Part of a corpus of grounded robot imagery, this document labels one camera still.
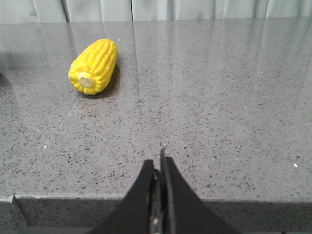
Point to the yellow toy corn cob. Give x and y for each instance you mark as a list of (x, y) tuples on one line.
[(91, 72)]

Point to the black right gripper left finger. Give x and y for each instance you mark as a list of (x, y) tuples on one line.
[(131, 216)]

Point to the grey white curtain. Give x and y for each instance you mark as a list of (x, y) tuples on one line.
[(59, 11)]

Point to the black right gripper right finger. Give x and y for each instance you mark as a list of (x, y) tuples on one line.
[(184, 211)]

